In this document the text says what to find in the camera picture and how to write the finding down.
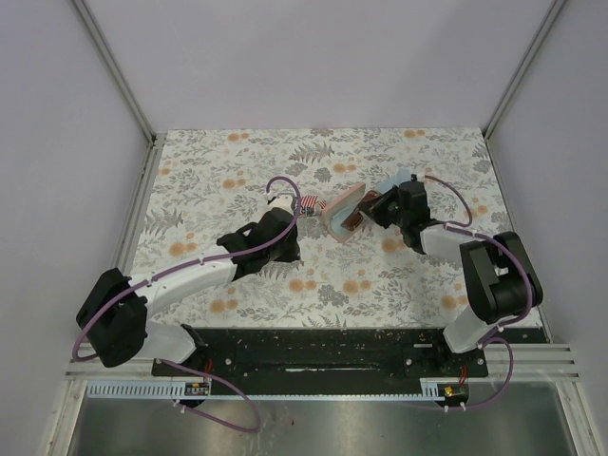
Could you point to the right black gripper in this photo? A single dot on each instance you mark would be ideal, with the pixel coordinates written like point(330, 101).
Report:
point(375, 211)

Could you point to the left aluminium frame post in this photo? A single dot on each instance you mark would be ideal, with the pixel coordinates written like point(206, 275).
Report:
point(94, 31)

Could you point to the pink glasses case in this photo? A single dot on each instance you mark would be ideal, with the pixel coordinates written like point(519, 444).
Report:
point(339, 208)

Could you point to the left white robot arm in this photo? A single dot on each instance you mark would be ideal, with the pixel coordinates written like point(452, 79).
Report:
point(116, 316)

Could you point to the blue cleaning cloth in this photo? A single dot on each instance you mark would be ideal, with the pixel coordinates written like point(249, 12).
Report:
point(402, 175)

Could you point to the right aluminium frame post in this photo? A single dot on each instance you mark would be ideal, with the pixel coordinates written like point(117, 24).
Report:
point(532, 51)

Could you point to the brown sunglasses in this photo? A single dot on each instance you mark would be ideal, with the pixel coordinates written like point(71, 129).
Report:
point(353, 221)

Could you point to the aluminium frame post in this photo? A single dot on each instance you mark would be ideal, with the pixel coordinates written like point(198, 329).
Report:
point(94, 31)
point(532, 51)

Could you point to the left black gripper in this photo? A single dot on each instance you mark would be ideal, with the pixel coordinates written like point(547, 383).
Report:
point(292, 255)

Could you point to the floral table mat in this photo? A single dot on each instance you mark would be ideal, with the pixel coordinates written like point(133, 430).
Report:
point(211, 182)

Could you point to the white cable duct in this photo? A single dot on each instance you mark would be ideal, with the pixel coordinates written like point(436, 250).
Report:
point(182, 389)

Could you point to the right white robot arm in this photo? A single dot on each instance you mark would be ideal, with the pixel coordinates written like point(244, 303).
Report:
point(501, 284)

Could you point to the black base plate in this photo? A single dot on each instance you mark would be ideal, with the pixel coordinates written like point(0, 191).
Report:
point(395, 353)

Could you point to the flag pattern glasses case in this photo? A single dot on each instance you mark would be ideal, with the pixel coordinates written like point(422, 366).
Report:
point(311, 206)

